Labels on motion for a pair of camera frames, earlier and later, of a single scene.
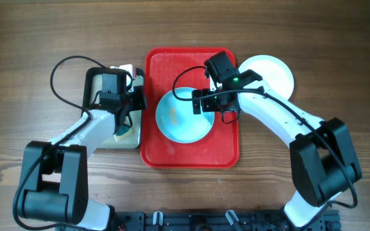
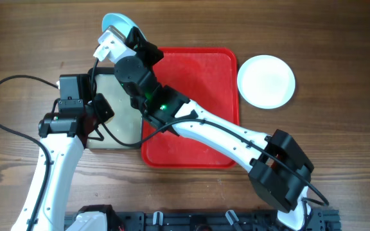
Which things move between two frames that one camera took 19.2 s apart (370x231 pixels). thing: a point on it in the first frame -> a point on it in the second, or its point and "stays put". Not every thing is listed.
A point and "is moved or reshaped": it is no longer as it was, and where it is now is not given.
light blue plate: [175, 119] is moved or reshaped
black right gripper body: [198, 101] -> [143, 47]
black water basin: [92, 85] stays put
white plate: [273, 72] stays put
